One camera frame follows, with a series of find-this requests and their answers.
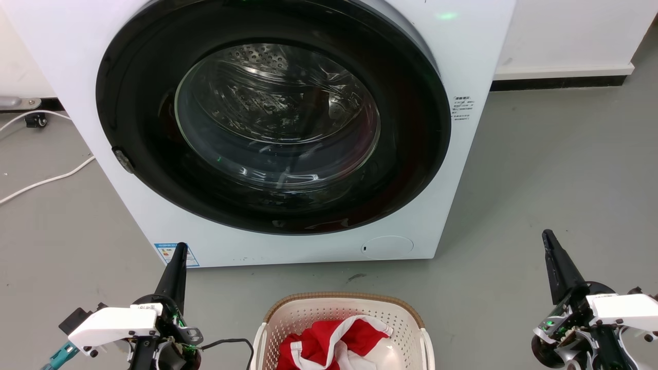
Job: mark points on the round white filter cover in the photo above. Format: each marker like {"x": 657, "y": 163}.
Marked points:
{"x": 388, "y": 247}

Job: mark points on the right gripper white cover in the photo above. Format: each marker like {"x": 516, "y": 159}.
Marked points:
{"x": 617, "y": 308}

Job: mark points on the printed text warning sticker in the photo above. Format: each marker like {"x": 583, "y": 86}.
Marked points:
{"x": 461, "y": 108}

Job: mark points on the blue energy label sticker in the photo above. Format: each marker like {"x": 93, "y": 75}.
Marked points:
{"x": 164, "y": 253}

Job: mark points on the white and black baseboard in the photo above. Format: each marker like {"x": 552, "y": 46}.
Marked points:
{"x": 560, "y": 77}

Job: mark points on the white laundry basket brown rim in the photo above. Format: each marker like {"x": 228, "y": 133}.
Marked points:
{"x": 303, "y": 314}

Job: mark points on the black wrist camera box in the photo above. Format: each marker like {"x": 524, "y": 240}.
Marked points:
{"x": 77, "y": 317}

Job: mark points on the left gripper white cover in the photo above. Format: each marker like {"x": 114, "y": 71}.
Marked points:
{"x": 115, "y": 324}

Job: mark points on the grey metal base bar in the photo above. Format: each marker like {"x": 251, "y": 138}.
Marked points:
{"x": 18, "y": 103}

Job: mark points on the black caster wheel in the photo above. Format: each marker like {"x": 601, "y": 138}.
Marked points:
{"x": 36, "y": 121}

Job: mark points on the white front-load washing machine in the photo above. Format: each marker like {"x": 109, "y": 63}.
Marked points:
{"x": 67, "y": 61}

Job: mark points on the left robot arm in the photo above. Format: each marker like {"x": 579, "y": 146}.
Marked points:
{"x": 141, "y": 357}

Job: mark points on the black round washer door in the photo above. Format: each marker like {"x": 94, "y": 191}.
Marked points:
{"x": 139, "y": 77}

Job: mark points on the red and white garment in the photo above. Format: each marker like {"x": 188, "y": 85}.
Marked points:
{"x": 316, "y": 341}

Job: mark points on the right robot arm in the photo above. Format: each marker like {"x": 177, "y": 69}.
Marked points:
{"x": 591, "y": 354}

